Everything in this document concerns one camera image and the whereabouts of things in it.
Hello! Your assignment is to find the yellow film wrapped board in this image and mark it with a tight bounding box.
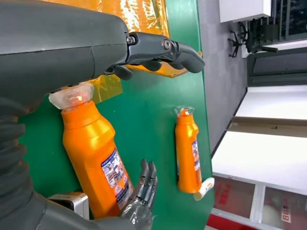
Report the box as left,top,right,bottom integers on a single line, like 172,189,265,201
41,0,202,105

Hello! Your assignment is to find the small white bottle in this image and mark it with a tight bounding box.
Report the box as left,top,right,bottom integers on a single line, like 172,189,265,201
193,177,215,202

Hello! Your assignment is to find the white background table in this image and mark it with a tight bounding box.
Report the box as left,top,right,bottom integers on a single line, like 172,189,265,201
219,0,272,23

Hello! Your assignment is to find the white cabinet with red panel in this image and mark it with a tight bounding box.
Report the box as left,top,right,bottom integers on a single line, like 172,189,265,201
207,172,307,230

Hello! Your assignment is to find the green table mat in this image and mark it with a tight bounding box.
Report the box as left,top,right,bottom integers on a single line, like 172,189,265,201
17,0,215,230

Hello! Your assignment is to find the orange bottle with clear cap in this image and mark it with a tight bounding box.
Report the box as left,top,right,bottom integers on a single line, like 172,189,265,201
48,81,135,219
174,105,203,194

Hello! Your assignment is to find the black office chair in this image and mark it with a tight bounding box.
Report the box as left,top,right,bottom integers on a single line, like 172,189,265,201
228,19,279,59

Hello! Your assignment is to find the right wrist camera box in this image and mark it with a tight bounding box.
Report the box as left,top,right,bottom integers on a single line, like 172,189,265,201
48,192,90,220

